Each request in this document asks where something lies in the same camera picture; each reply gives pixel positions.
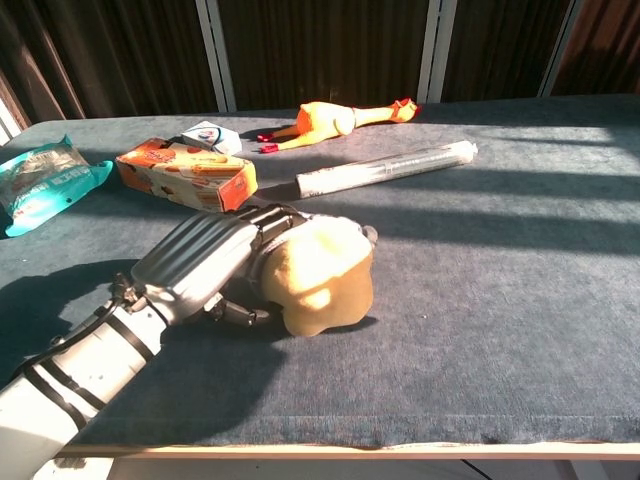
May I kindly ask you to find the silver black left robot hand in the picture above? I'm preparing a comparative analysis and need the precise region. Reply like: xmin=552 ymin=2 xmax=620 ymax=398
xmin=112 ymin=202 xmax=314 ymax=329

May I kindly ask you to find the yellow sponge-like object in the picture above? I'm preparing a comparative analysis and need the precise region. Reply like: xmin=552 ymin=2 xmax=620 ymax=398
xmin=257 ymin=212 xmax=380 ymax=337

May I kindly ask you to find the orange snack box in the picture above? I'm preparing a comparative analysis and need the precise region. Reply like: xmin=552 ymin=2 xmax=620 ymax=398
xmin=115 ymin=138 xmax=260 ymax=214

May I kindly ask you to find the small white carton box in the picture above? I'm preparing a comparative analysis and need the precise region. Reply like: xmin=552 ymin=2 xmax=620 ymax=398
xmin=180 ymin=120 xmax=243 ymax=155

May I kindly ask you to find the teal snack bag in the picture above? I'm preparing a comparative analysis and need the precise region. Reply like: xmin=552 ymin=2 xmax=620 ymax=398
xmin=0 ymin=134 xmax=115 ymax=239

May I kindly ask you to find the yellow rubber chicken toy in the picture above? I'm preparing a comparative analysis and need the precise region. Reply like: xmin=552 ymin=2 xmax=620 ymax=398
xmin=257 ymin=98 xmax=418 ymax=154

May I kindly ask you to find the long white wrapped tube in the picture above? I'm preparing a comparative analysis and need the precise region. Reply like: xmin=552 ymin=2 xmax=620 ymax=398
xmin=294 ymin=140 xmax=480 ymax=200

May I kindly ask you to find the dark brown curtain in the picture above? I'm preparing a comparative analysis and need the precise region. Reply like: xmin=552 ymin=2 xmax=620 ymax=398
xmin=0 ymin=0 xmax=221 ymax=131
xmin=439 ymin=0 xmax=574 ymax=104
xmin=549 ymin=0 xmax=640 ymax=97
xmin=219 ymin=0 xmax=431 ymax=111

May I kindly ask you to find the blue-grey table cloth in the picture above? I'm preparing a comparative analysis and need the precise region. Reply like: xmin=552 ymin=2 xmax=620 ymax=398
xmin=0 ymin=94 xmax=640 ymax=449

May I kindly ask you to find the white window frame post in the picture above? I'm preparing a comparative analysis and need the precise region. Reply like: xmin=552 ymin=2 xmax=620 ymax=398
xmin=417 ymin=0 xmax=451 ymax=104
xmin=194 ymin=0 xmax=238 ymax=113
xmin=538 ymin=0 xmax=584 ymax=98
xmin=0 ymin=94 xmax=26 ymax=147

